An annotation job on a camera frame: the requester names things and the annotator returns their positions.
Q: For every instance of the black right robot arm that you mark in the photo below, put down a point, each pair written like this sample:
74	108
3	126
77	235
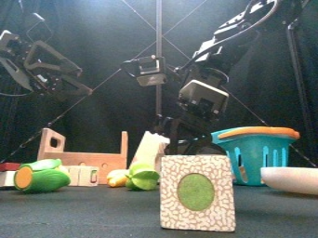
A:
249	28

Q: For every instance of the red and white sushi piece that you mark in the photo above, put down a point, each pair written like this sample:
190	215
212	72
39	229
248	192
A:
9	175

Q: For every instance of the lime green toy vegetable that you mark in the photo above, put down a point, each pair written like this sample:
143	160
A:
143	179

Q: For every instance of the yellow toy banana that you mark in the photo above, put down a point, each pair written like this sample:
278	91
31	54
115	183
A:
115	179

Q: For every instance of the light wooden crate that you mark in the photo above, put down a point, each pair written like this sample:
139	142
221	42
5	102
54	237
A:
95	161

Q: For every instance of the white bowl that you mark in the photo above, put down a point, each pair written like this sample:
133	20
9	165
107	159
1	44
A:
290	179

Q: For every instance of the white toy block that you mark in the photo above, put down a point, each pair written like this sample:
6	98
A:
83	176

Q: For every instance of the green and white toy vegetable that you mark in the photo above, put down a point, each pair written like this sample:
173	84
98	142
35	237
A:
43	164

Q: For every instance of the green toy corn cob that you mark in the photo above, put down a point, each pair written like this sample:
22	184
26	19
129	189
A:
43	181

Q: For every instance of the black frame post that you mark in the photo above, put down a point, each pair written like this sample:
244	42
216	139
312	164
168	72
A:
298	86

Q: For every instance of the black vertical frame pole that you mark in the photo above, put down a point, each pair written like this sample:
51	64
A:
160	31

